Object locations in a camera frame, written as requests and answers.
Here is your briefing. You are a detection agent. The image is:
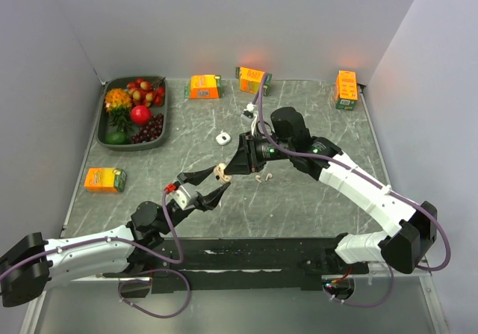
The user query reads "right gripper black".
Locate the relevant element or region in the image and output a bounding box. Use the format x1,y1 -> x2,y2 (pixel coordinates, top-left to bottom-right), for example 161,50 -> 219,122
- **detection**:
225,129 -> 294,174

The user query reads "pink earbud charging case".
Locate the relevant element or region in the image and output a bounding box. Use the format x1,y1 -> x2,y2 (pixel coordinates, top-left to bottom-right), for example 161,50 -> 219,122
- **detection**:
213,163 -> 232,184

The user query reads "white earbud charging case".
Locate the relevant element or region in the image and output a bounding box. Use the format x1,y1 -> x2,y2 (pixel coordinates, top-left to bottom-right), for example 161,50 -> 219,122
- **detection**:
215,132 -> 232,146

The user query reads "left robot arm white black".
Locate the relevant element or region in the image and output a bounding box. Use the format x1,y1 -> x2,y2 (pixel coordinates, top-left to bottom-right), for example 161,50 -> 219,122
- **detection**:
1,163 -> 232,308

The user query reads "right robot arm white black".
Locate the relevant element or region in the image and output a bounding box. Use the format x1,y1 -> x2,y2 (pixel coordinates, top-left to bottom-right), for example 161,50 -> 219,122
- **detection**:
224,107 -> 437,274

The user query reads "dark purple grape bunch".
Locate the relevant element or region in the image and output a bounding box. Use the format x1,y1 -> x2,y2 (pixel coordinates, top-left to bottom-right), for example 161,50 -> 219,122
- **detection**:
131,114 -> 164,143

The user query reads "orange juice box back middle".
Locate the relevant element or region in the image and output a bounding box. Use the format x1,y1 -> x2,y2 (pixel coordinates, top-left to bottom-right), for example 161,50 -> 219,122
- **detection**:
235,67 -> 272,96

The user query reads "orange juice box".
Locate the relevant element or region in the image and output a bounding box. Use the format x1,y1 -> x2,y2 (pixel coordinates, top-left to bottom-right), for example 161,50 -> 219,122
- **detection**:
334,70 -> 359,111
235,67 -> 272,96
84,167 -> 127,193
184,74 -> 222,99

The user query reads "orange juice box back left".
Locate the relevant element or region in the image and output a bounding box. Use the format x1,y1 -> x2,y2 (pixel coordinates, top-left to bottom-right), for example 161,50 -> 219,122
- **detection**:
184,74 -> 222,99

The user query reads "red toy apple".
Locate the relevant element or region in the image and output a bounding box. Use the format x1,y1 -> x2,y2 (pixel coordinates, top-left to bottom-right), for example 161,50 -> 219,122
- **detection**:
130,105 -> 152,126

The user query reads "green toy avocado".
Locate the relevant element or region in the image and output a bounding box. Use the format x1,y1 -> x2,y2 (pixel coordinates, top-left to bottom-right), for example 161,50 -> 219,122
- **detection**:
105,131 -> 130,145

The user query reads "orange juice box front left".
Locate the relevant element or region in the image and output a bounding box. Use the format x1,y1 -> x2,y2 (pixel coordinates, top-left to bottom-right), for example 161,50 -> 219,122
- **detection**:
84,167 -> 127,193

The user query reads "dark grey fruit tray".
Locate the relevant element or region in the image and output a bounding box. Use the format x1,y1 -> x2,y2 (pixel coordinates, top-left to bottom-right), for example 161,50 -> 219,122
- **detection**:
96,75 -> 169,152

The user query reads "orange toy pineapple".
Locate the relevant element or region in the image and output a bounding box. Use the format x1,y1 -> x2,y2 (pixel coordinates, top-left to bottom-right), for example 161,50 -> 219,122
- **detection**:
104,88 -> 132,132

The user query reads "orange juice box back right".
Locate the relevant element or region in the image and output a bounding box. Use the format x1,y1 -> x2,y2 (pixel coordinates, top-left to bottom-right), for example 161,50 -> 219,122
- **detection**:
334,70 -> 359,111

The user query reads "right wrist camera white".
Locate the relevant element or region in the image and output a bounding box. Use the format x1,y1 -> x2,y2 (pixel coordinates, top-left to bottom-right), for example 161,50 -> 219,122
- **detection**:
240,103 -> 262,136

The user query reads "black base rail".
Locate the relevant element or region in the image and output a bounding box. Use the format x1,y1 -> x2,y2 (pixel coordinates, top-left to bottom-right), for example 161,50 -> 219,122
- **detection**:
119,238 -> 369,294

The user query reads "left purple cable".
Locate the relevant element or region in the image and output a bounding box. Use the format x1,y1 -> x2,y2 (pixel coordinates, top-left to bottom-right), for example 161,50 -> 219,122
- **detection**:
0,190 -> 192,318

